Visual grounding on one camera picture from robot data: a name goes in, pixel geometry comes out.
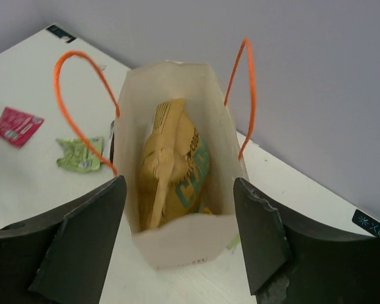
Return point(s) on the white paper bag orange handles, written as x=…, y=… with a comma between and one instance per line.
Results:
x=193, y=238

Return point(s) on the brown chocolate bar wrapper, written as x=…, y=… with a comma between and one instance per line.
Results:
x=111, y=141

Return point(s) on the red candy packet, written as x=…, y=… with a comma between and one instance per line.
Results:
x=17, y=127

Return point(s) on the light green snack packet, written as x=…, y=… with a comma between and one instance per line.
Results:
x=77, y=157

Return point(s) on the brown kettle chips bag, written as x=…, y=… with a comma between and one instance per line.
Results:
x=174, y=165

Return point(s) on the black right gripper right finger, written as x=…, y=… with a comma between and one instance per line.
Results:
x=291, y=258

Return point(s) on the blue left corner label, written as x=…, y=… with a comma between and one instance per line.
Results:
x=60, y=33

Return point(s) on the blue right corner label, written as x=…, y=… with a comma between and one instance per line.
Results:
x=366, y=222

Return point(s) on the blue corner label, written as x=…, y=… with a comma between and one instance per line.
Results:
x=60, y=33
x=366, y=222

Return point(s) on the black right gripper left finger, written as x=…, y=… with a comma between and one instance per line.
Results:
x=62, y=255

